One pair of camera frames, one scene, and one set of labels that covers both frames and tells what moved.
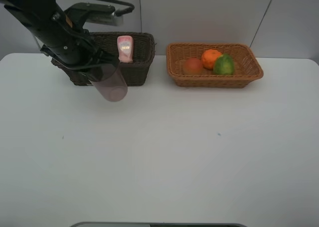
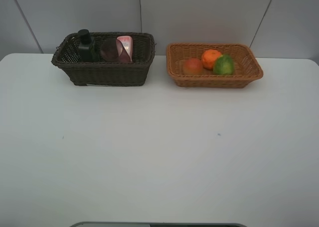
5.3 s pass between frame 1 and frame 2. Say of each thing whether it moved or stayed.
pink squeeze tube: stayed
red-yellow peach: stayed
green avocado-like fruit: stayed
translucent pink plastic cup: moved
